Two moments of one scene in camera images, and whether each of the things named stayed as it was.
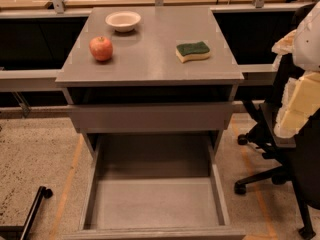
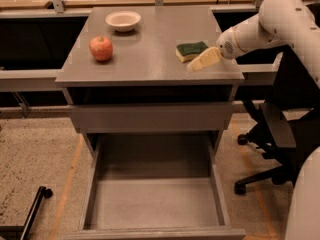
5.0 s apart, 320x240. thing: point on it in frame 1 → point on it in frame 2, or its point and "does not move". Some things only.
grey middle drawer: x=152 y=116 does not move
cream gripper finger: x=301 y=100 → x=227 y=46
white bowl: x=123 y=21 does not move
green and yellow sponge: x=192 y=51 does not move
